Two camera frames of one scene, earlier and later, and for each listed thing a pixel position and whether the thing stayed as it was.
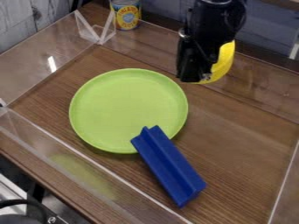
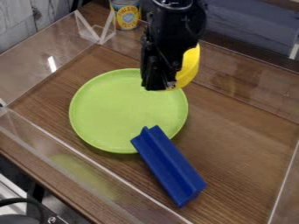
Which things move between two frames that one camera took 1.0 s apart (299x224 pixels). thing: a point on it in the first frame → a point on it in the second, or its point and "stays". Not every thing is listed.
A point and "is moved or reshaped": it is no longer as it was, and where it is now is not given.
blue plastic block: (176, 176) stays
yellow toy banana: (222, 65) is moved or reshaped
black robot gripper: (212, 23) → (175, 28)
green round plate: (119, 101) stays
